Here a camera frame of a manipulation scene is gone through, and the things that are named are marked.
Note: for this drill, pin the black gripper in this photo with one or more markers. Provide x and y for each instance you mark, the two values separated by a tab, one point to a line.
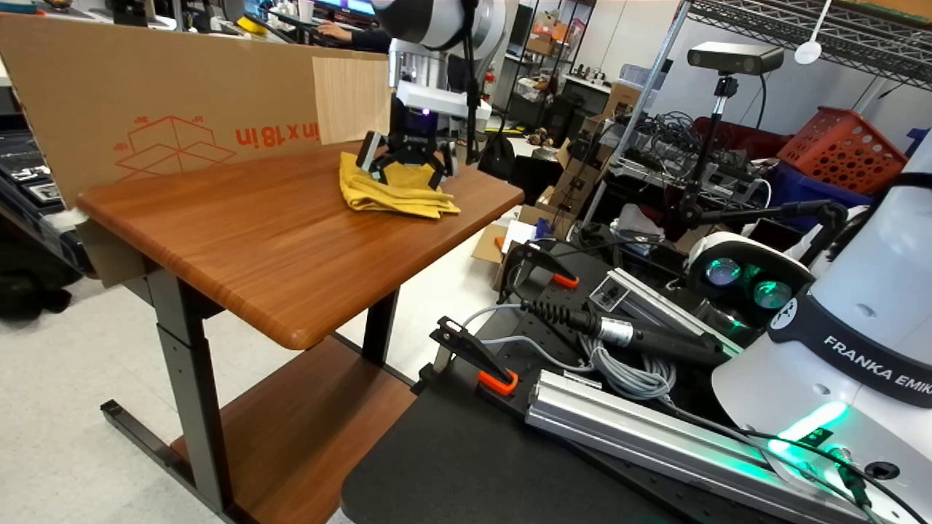
416	139

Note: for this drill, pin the yellow cloth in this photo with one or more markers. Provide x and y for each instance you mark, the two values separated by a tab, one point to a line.
404	190

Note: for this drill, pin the white Franka robot base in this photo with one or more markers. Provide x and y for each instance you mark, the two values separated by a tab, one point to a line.
848	360

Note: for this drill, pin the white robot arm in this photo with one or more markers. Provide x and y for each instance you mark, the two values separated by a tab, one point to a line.
443	25

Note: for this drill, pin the orange black clamp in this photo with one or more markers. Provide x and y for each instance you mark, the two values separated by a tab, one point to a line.
456	341
528	263

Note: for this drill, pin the brown wooden table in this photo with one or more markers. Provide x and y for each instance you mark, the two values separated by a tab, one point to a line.
276	247

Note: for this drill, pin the large cardboard box panel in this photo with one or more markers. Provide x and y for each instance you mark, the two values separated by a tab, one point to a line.
121	102

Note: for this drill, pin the red plastic basket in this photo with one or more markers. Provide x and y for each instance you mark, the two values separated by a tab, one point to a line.
839	146

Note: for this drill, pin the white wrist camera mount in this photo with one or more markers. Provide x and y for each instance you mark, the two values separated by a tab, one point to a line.
435	82

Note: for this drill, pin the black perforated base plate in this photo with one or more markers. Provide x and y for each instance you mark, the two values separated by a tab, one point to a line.
462	455

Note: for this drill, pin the stereo camera on tripod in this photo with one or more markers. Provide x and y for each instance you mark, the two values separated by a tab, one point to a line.
729	62

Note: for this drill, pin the stereo camera with green lenses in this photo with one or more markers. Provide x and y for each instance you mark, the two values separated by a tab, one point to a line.
745	274

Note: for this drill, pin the aluminium extrusion rail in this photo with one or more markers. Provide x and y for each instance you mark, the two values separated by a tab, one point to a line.
679	449

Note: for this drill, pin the wire metal shelf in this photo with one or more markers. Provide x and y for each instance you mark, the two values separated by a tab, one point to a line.
870	62

